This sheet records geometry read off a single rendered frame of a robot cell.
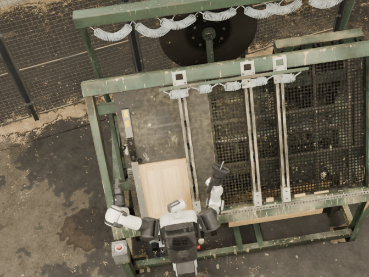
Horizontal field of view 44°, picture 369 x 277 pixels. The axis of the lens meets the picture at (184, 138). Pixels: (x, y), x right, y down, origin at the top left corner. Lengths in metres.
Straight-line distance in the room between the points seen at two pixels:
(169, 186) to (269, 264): 1.42
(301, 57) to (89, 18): 1.57
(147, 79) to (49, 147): 2.60
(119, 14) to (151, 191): 1.38
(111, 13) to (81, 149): 2.39
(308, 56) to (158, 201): 1.61
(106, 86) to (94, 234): 1.99
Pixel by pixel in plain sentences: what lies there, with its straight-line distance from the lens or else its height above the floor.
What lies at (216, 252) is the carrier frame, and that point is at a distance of 4.41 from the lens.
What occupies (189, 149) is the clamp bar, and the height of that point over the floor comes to 1.37.
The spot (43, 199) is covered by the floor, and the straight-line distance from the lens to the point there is 5.26.
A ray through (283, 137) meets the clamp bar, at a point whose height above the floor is 1.38.
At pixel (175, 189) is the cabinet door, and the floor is 1.09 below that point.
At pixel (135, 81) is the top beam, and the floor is 1.92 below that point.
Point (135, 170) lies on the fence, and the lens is 3.59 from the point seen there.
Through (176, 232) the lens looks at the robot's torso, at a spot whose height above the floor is 1.41.
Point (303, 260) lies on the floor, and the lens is 4.64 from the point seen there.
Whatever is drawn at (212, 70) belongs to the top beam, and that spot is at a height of 1.92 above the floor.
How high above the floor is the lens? 4.19
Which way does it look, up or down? 51 degrees down
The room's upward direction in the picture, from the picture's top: 7 degrees counter-clockwise
